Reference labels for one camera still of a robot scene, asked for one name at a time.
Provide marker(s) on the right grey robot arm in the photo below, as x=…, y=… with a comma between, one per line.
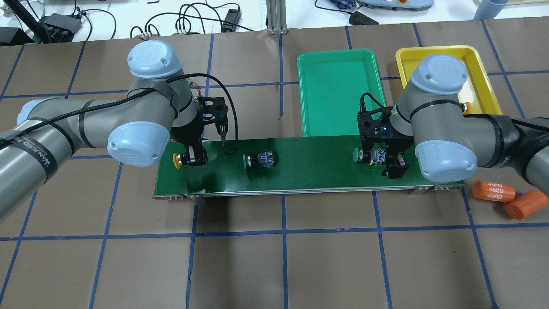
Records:
x=449, y=145

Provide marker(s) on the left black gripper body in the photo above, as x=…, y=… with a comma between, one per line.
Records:
x=187, y=131

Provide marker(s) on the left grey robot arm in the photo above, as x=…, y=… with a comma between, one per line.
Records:
x=158, y=107

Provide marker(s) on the yellow plastic tray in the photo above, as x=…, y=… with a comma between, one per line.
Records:
x=454, y=69

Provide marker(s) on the green conveyor belt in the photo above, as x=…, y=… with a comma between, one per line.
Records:
x=303, y=165

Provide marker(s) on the orange cylinder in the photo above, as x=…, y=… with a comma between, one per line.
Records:
x=492, y=191
x=526, y=204

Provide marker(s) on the green push button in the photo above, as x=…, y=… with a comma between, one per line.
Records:
x=373, y=157
x=262, y=159

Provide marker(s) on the yellow mushroom push button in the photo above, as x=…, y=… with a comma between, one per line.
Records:
x=466, y=107

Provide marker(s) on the green plastic tray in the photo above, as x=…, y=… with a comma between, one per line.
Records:
x=331, y=84

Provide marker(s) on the aluminium frame post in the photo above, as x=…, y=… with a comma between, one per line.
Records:
x=276, y=17

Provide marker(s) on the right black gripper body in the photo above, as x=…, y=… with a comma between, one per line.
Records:
x=397, y=144

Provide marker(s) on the black power adapter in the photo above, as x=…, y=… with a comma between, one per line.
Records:
x=231, y=21

